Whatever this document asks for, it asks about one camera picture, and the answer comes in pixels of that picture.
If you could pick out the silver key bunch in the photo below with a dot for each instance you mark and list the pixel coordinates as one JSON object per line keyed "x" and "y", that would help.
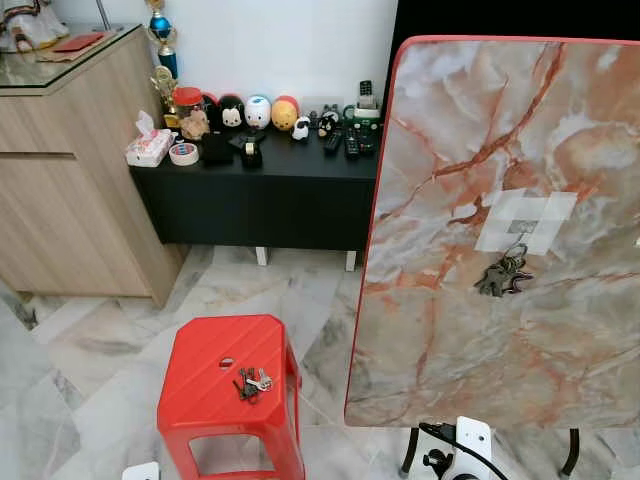
{"x": 250, "y": 383}

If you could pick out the white taped metal hook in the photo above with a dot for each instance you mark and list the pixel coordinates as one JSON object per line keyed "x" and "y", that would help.
{"x": 545, "y": 215}

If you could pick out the marble pattern folding table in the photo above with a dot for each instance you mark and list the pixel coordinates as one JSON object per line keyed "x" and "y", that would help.
{"x": 450, "y": 330}

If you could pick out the black television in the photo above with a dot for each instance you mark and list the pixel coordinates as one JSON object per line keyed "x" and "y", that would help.
{"x": 500, "y": 15}

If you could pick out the black remote control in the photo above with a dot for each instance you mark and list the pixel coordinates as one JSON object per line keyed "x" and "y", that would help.
{"x": 333, "y": 143}
{"x": 353, "y": 144}

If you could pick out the black cartoon figure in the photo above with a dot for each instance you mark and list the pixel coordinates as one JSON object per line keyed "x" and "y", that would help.
{"x": 327, "y": 122}

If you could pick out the small panda figure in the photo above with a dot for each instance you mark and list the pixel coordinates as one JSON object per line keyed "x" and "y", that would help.
{"x": 301, "y": 129}

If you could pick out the black low console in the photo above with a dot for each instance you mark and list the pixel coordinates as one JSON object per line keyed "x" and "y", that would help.
{"x": 250, "y": 205}

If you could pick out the black tape dispenser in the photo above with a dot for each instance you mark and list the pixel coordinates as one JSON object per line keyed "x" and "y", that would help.
{"x": 250, "y": 152}

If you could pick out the white round head toy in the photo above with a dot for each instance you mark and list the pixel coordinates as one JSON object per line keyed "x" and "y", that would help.
{"x": 258, "y": 112}

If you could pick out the black mouse head toy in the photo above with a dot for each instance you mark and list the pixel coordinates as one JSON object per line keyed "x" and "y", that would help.
{"x": 231, "y": 115}

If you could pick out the small black box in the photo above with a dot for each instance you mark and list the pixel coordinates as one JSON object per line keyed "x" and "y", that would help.
{"x": 216, "y": 150}

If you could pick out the red plastic stool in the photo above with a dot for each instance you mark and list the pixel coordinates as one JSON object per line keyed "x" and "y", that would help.
{"x": 215, "y": 350}

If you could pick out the small brown teddy bear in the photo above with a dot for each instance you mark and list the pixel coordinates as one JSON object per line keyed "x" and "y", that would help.
{"x": 195, "y": 124}

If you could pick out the white tape roll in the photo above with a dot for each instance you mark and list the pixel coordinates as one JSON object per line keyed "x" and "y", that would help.
{"x": 173, "y": 156}

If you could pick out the red lid jar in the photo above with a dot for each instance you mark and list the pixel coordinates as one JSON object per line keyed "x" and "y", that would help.
{"x": 187, "y": 97}

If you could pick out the pink white tissue box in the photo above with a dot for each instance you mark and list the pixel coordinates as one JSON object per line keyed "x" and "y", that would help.
{"x": 148, "y": 148}

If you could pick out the small gold trophy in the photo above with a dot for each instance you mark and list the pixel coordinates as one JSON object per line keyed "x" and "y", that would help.
{"x": 163, "y": 85}

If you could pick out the blue gold trophy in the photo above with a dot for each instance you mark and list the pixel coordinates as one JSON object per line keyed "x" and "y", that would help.
{"x": 161, "y": 25}

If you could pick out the light wooden cabinet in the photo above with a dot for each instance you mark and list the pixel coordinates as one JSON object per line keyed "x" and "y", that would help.
{"x": 60, "y": 200}

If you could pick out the red book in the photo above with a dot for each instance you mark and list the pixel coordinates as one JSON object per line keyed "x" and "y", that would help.
{"x": 78, "y": 42}

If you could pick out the white statue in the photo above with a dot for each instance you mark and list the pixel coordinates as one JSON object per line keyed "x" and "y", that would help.
{"x": 25, "y": 30}

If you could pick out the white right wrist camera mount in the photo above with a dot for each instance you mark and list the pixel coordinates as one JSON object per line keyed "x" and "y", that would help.
{"x": 473, "y": 440}

